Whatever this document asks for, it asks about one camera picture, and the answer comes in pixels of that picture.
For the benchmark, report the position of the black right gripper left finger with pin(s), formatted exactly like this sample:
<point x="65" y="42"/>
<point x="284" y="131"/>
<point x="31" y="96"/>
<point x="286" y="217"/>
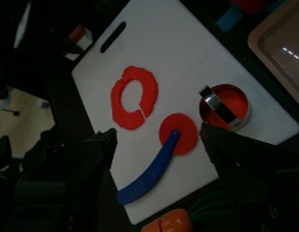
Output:
<point x="80" y="181"/>

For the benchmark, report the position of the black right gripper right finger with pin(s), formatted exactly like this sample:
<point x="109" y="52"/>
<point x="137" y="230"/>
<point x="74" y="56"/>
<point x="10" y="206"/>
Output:
<point x="256" y="175"/>

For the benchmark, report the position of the orange salmon sushi toy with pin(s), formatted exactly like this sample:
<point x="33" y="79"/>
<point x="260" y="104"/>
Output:
<point x="170" y="222"/>

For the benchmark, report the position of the white plastic cutting board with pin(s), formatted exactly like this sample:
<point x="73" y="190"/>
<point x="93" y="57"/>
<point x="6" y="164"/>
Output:
<point x="174" y="45"/>

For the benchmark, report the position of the green toy food piece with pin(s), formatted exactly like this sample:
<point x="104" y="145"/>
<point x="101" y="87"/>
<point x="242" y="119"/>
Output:
<point x="206" y="208"/>

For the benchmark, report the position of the tan plastic tray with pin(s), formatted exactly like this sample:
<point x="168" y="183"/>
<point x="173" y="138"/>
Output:
<point x="284" y="45"/>

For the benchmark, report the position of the wooden box with red face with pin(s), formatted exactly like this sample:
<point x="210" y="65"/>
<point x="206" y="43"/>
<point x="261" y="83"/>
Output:
<point x="81" y="37"/>

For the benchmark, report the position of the small blue toy piece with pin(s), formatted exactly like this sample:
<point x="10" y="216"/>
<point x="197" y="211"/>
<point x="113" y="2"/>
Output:
<point x="230" y="17"/>

